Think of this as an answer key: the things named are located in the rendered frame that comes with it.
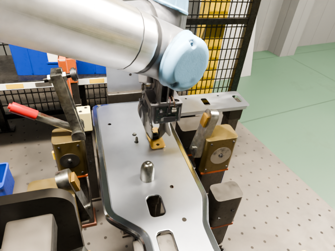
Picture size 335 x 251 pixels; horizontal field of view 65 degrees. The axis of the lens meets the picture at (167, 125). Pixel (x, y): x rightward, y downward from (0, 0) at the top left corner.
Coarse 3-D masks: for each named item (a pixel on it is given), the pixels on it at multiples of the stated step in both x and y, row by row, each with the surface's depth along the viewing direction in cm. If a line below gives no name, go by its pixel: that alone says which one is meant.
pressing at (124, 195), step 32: (96, 128) 72; (128, 128) 74; (128, 160) 64; (160, 160) 65; (128, 192) 56; (160, 192) 57; (192, 192) 58; (128, 224) 50; (160, 224) 51; (192, 224) 51
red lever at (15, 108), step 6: (12, 108) 53; (18, 108) 54; (24, 108) 54; (30, 108) 56; (18, 114) 54; (24, 114) 55; (30, 114) 55; (36, 114) 56; (42, 114) 57; (42, 120) 57; (48, 120) 57; (54, 120) 58; (60, 120) 59; (60, 126) 59; (66, 126) 60
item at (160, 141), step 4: (156, 128) 73; (156, 132) 70; (148, 136) 70; (156, 136) 69; (152, 140) 69; (156, 140) 69; (160, 140) 69; (152, 144) 68; (160, 144) 68; (164, 144) 68; (152, 148) 67; (156, 148) 67
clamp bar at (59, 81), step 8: (56, 72) 52; (64, 72) 53; (72, 72) 52; (48, 80) 52; (56, 80) 51; (64, 80) 53; (72, 80) 53; (56, 88) 52; (64, 88) 53; (64, 96) 54; (64, 104) 55; (72, 104) 56; (64, 112) 56; (72, 112) 57; (72, 120) 58; (80, 120) 62; (72, 128) 59; (80, 128) 60
